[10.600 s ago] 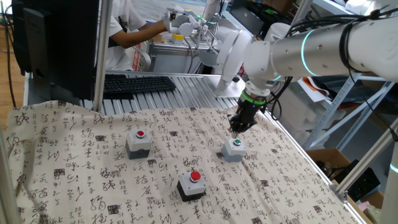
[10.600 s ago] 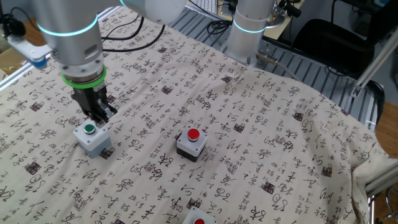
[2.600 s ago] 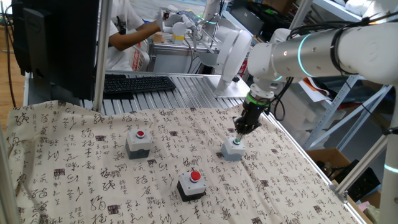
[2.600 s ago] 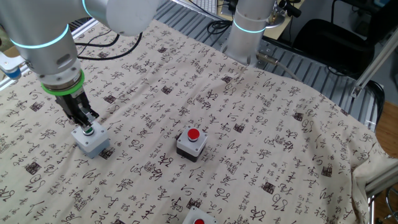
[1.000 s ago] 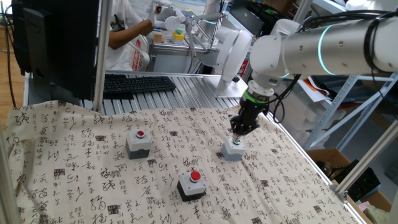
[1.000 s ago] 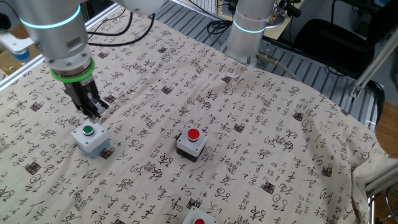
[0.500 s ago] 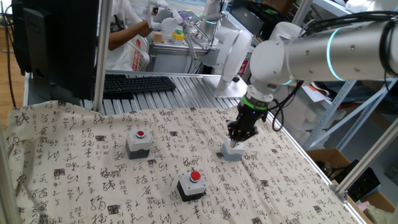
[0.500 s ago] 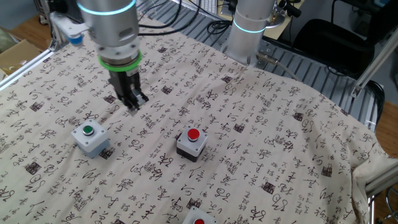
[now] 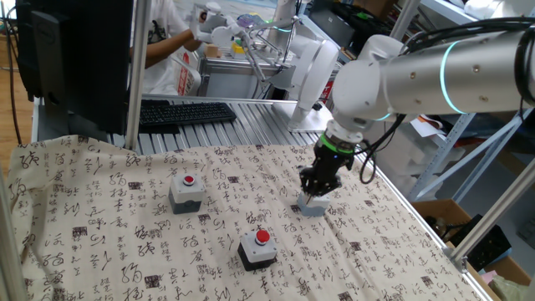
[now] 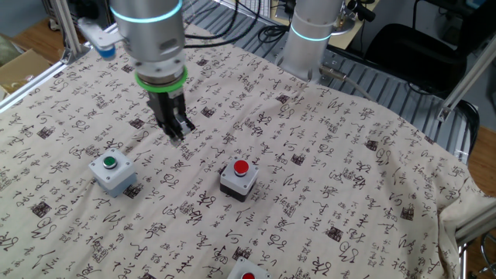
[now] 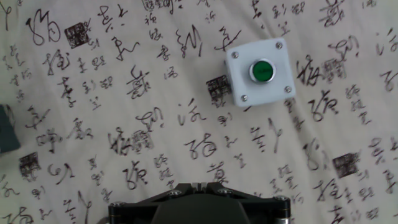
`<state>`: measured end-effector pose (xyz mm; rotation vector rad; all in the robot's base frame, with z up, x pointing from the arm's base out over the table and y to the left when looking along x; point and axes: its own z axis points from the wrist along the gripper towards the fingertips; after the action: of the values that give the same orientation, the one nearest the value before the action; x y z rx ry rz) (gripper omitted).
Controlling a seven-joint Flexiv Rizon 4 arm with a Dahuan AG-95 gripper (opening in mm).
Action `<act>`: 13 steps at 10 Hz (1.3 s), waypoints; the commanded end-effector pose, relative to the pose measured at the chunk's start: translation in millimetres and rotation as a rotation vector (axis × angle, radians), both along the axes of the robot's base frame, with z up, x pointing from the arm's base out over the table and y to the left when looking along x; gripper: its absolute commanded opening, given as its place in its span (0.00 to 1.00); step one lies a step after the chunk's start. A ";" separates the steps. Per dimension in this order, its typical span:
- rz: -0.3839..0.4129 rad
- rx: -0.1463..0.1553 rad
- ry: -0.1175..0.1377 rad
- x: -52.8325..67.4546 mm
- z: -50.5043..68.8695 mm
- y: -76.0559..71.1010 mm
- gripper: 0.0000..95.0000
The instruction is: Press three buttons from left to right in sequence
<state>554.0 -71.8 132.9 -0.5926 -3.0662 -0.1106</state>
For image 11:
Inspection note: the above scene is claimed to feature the beige calligraphy print tablecloth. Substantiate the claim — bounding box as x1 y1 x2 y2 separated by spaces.
0 0 398 224

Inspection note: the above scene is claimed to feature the green button white box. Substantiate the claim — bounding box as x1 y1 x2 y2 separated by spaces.
224 37 297 108

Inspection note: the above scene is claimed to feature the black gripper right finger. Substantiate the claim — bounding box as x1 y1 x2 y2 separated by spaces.
198 182 292 224

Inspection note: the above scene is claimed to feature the red button grey-base box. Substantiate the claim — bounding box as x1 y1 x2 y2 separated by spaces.
0 104 22 154

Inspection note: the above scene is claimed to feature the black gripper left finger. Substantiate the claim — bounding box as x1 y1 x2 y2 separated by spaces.
108 182 200 224

